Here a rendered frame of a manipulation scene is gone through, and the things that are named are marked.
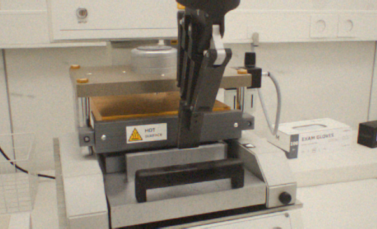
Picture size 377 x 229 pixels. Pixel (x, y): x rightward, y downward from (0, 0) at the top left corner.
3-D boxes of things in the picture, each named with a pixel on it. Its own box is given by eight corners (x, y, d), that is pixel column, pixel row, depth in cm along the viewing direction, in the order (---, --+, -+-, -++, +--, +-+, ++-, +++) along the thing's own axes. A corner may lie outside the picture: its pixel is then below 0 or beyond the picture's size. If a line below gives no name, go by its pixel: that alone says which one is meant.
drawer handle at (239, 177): (134, 196, 54) (134, 168, 53) (237, 182, 59) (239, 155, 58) (137, 203, 52) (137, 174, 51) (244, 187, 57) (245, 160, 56)
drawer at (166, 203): (88, 158, 79) (86, 118, 77) (195, 145, 86) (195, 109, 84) (111, 234, 52) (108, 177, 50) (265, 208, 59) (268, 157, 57)
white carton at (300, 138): (265, 147, 128) (266, 124, 126) (324, 138, 136) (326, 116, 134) (288, 159, 117) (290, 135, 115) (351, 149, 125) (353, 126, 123)
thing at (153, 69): (70, 109, 81) (65, 42, 78) (215, 98, 91) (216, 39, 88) (80, 146, 59) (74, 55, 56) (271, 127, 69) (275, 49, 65)
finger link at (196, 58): (221, 20, 47) (225, 24, 46) (209, 104, 53) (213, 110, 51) (188, 20, 45) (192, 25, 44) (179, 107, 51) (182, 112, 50)
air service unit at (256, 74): (204, 119, 91) (204, 52, 88) (262, 114, 96) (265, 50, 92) (213, 124, 87) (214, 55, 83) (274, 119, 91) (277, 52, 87)
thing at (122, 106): (90, 116, 76) (87, 64, 74) (202, 107, 83) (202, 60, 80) (102, 144, 60) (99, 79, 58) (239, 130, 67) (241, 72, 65)
